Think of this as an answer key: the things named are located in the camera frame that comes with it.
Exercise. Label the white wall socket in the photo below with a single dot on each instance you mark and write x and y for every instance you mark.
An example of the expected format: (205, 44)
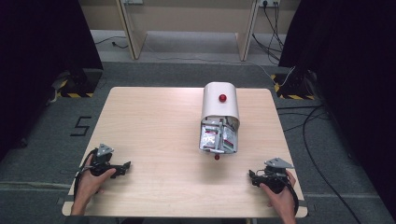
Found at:
(133, 1)
(269, 2)

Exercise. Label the yellow black striped stand base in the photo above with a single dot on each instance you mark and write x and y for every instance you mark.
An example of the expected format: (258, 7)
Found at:
(76, 90)
(292, 88)

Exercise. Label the black curtain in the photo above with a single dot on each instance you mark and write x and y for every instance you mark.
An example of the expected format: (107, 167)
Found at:
(40, 62)
(351, 77)

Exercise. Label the person's left hand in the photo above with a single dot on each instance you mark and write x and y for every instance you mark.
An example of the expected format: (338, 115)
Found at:
(90, 183)

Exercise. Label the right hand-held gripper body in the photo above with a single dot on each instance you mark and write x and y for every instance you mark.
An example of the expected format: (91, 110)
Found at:
(274, 179)

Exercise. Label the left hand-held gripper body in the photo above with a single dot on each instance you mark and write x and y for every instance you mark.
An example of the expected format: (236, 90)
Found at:
(104, 161)

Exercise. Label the white storage box red knobs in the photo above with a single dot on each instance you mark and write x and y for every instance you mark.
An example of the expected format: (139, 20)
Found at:
(220, 105)

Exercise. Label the person's right hand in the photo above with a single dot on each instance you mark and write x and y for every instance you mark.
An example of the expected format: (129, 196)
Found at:
(284, 199)

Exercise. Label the silver packet red label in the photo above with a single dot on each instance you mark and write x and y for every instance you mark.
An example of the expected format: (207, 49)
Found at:
(209, 137)
(229, 139)

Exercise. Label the beige wooden desk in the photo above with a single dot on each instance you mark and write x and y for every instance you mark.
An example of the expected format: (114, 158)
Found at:
(186, 18)

